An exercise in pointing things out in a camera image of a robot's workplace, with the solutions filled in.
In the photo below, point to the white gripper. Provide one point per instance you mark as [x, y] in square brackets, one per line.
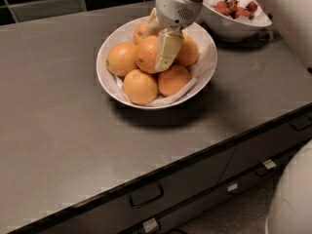
[174, 9]

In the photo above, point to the orange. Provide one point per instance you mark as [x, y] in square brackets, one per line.
[173, 80]
[121, 59]
[140, 87]
[189, 52]
[139, 31]
[146, 54]

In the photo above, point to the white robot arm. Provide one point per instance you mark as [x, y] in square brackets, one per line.
[291, 207]

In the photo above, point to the white bowl with oranges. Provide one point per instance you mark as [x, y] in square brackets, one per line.
[125, 34]

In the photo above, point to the white paper bowl liner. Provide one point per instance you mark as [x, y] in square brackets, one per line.
[202, 72]

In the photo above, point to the white bowl with strawberries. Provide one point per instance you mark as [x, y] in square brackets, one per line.
[234, 32]

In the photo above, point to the red strawberries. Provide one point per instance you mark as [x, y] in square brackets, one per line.
[233, 10]

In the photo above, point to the upper right drawer handle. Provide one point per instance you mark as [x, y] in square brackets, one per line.
[301, 123]

